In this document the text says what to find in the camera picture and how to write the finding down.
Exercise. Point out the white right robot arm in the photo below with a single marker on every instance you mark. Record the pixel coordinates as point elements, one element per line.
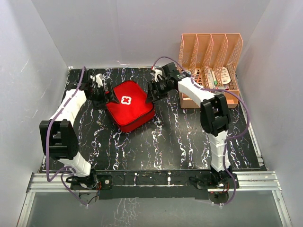
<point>214,115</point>

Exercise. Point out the red black medicine case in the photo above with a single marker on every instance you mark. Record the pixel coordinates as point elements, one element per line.
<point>132,111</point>

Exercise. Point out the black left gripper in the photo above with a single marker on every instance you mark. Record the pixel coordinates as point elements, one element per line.
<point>98,104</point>

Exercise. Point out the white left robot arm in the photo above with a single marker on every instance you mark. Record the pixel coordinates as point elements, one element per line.
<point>58,137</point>

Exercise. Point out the pink white card pack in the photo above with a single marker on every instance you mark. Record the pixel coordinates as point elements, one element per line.
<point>225,77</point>

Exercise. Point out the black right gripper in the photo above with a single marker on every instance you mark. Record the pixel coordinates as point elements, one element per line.
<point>151,95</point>

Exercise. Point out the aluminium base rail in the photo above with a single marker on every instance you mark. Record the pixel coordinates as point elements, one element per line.
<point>243,181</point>

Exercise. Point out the peach plastic desk organizer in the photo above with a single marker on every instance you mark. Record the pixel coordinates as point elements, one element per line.
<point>204,55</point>

